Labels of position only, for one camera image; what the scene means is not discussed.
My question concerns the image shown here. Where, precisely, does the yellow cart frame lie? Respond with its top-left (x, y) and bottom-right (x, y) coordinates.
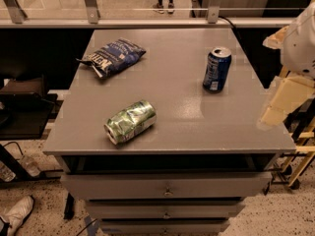
top-left (273, 66), bottom-right (315, 191)

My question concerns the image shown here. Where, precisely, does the metal railing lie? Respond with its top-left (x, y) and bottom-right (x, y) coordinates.
top-left (0, 0), bottom-right (293, 29)

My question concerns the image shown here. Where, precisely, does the grey drawer cabinet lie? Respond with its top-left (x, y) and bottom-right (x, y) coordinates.
top-left (44, 29), bottom-right (294, 236)

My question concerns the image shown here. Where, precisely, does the crushed green soda can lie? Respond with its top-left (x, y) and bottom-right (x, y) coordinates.
top-left (104, 100), bottom-right (157, 145)

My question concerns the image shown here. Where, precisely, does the plastic water bottle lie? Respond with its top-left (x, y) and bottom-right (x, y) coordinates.
top-left (20, 155), bottom-right (40, 177)

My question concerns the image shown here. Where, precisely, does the white shoe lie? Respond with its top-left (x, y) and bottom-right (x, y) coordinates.
top-left (0, 196), bottom-right (34, 236)

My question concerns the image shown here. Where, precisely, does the black cable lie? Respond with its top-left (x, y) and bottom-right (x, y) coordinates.
top-left (219, 15), bottom-right (242, 41)

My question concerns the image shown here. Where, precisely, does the black side table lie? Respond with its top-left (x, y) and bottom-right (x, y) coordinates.
top-left (0, 77), bottom-right (57, 141)

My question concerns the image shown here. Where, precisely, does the blue pepsi can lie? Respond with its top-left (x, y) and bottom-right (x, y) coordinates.
top-left (203, 46), bottom-right (231, 93)

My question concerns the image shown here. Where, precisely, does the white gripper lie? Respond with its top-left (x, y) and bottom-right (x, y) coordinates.
top-left (257, 3), bottom-right (315, 130)

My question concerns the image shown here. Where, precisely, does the blue chip bag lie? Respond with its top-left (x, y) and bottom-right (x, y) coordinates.
top-left (79, 37), bottom-right (146, 79)

